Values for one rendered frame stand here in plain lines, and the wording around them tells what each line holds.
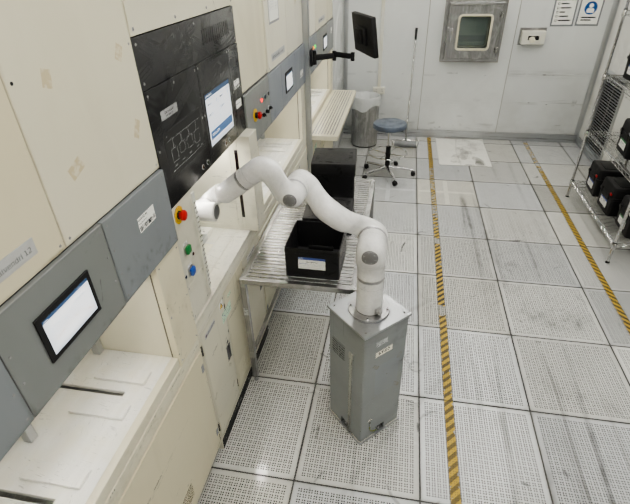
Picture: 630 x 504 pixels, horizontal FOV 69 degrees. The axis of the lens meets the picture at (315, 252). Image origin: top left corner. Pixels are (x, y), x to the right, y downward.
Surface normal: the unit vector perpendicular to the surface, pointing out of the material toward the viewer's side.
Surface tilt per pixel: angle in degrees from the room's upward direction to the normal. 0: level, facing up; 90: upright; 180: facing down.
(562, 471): 0
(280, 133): 90
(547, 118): 90
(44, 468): 0
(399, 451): 0
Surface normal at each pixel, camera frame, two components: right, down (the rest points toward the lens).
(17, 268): 0.98, 0.08
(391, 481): -0.02, -0.83
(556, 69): -0.18, 0.55
